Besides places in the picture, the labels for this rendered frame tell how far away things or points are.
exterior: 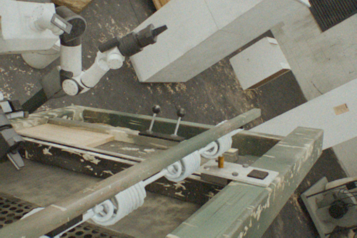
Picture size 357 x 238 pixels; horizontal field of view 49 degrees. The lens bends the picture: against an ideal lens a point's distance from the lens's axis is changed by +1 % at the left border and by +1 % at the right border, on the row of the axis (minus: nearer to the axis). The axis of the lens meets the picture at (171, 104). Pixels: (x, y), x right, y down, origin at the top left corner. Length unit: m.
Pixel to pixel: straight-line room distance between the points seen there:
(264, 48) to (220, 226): 5.65
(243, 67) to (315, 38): 3.33
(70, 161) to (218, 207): 0.64
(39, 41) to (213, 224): 1.04
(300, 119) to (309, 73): 4.57
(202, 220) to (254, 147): 0.88
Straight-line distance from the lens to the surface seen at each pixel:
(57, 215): 0.47
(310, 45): 9.47
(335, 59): 9.33
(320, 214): 6.40
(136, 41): 1.61
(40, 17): 1.44
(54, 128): 1.85
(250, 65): 6.41
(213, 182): 1.04
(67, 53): 1.74
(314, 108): 4.88
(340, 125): 4.84
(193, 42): 3.82
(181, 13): 3.93
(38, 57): 3.26
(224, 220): 0.80
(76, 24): 1.68
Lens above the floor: 2.34
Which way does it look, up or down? 31 degrees down
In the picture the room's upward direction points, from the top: 59 degrees clockwise
